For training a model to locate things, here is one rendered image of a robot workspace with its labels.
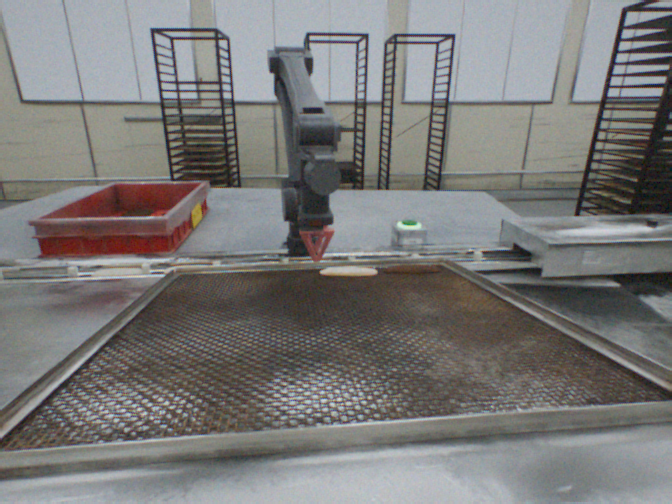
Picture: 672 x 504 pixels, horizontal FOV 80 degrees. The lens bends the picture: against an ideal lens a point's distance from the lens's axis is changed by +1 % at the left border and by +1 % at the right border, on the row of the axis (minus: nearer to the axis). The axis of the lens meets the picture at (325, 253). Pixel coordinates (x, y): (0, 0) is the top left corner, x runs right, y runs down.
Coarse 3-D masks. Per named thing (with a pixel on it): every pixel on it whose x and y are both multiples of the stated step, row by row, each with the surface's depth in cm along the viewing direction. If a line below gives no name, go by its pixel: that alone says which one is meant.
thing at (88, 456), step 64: (128, 320) 48; (320, 320) 47; (384, 320) 47; (448, 320) 47; (512, 320) 46; (64, 384) 34; (128, 384) 33; (192, 384) 33; (384, 384) 32; (512, 384) 32; (0, 448) 26; (64, 448) 24; (128, 448) 24; (192, 448) 24; (256, 448) 25; (320, 448) 25
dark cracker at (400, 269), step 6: (384, 270) 70; (390, 270) 69; (396, 270) 69; (402, 270) 69; (408, 270) 69; (414, 270) 69; (420, 270) 69; (426, 270) 69; (432, 270) 69; (438, 270) 69
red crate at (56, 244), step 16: (208, 208) 139; (48, 240) 95; (64, 240) 95; (80, 240) 95; (96, 240) 96; (112, 240) 96; (128, 240) 96; (144, 240) 97; (160, 240) 97; (176, 240) 103; (48, 256) 96; (64, 256) 96
